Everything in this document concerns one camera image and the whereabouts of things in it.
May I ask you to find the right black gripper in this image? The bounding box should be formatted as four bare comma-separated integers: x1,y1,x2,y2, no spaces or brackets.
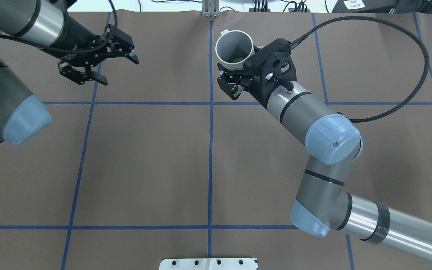
217,63,276,107

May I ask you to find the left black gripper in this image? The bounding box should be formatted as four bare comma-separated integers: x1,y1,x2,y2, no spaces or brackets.
53,15,140,86

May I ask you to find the white mug with handle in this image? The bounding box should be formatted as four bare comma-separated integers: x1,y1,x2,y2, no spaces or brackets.
215,29,255,71

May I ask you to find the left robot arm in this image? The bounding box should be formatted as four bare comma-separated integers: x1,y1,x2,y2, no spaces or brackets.
0,0,139,145

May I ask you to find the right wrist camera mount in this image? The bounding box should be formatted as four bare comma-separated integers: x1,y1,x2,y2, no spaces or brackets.
244,38,294,94

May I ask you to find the aluminium frame post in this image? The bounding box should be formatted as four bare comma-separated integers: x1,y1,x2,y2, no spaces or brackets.
201,0,221,18

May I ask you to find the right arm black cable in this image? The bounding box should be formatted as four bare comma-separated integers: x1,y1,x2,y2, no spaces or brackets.
290,16,429,123

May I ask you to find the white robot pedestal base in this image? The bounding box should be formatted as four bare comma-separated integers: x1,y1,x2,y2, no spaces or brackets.
159,258,259,270

